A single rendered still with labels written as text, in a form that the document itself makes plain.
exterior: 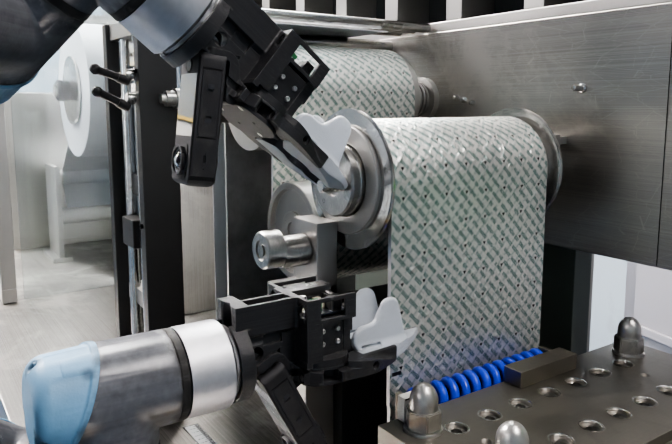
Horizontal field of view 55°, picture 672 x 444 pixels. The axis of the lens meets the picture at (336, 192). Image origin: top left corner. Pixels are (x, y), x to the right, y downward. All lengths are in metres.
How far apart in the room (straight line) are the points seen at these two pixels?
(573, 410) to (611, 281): 2.27
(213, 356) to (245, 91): 0.22
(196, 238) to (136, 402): 0.85
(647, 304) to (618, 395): 2.02
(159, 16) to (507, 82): 0.56
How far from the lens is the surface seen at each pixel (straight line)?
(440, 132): 0.70
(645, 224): 0.84
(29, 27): 0.54
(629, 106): 0.84
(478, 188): 0.72
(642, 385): 0.79
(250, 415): 0.96
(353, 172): 0.64
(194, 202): 1.34
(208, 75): 0.56
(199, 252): 1.36
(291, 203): 0.79
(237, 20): 0.57
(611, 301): 2.98
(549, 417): 0.69
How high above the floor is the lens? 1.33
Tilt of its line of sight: 8 degrees down
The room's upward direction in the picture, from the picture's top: straight up
